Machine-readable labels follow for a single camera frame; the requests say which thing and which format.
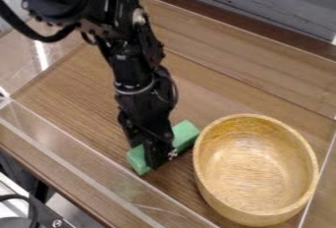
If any brown wooden bowl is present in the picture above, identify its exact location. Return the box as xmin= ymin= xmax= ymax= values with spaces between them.
xmin=194 ymin=113 xmax=319 ymax=227

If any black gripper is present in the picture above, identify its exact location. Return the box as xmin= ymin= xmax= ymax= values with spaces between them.
xmin=116 ymin=66 xmax=179 ymax=169

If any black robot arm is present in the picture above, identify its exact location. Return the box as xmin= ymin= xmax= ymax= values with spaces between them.
xmin=0 ymin=0 xmax=179 ymax=169

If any black cable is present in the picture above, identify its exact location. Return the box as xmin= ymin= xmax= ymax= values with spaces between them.
xmin=0 ymin=194 xmax=42 ymax=228

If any clear acrylic tray wall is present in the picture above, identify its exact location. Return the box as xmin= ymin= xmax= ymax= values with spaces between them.
xmin=0 ymin=0 xmax=336 ymax=228

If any green rectangular block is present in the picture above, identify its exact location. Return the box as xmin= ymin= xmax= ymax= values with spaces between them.
xmin=126 ymin=120 xmax=200 ymax=176

